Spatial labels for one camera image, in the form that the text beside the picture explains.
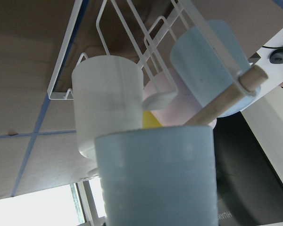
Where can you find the yellow plastic cup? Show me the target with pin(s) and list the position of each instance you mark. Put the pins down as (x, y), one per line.
(149, 121)

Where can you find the pink plastic cup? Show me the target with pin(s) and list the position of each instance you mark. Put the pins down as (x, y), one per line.
(183, 107)

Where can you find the cream plastic cup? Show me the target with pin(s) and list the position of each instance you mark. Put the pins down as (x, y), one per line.
(108, 95)

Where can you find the light blue plastic cup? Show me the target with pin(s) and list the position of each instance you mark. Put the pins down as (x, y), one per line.
(198, 66)

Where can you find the black computer mouse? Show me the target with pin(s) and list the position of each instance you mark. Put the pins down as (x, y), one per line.
(276, 56)

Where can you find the white wire cup rack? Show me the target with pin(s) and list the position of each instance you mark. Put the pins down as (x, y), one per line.
(244, 83)

